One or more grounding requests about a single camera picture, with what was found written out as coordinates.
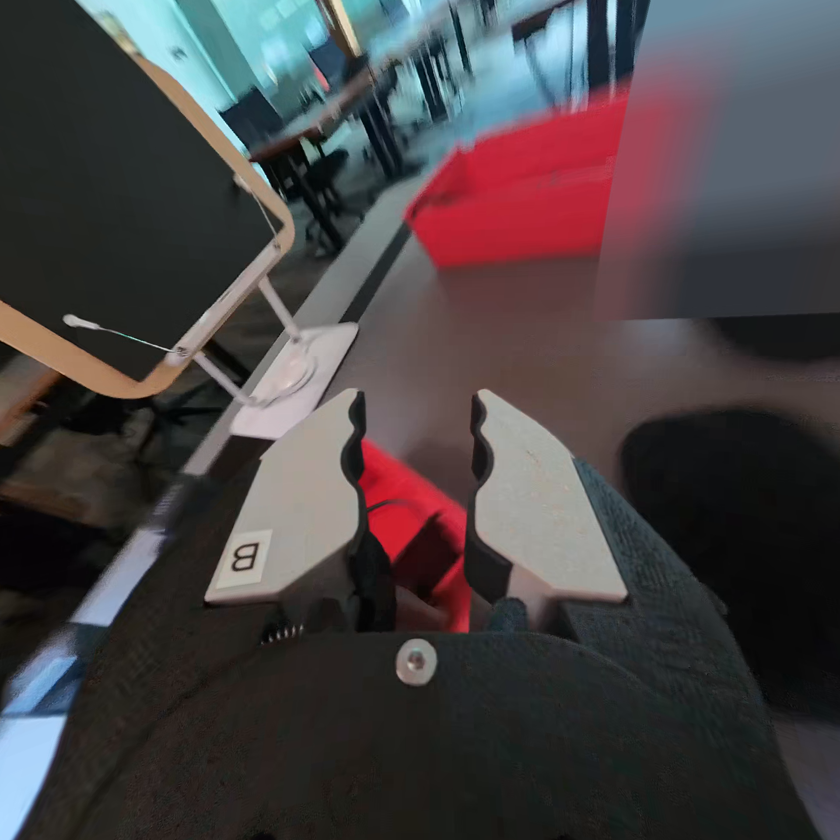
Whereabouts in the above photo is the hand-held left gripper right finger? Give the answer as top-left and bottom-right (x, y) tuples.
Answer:
(463, 388), (630, 631)

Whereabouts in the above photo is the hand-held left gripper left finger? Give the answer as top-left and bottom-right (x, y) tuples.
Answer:
(203, 388), (368, 608)

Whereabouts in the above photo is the small red plastic bin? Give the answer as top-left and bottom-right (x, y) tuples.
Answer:
(357, 440), (473, 634)

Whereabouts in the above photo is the black honeycomb wrist pad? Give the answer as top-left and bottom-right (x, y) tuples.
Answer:
(620, 408), (840, 726)

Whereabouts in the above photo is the large red plastic bin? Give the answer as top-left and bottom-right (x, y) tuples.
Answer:
(403, 92), (631, 269)

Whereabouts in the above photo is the wood-edged office desk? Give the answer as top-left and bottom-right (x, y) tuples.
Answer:
(248, 56), (421, 253)

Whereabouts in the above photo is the black office chair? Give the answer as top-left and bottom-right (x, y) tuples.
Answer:
(220, 85), (366, 258)

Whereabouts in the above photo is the dark-top office desk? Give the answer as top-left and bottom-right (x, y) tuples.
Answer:
(371, 0), (631, 122)

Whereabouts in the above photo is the black tablet with tan frame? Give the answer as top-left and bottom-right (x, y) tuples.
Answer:
(0, 0), (296, 400)

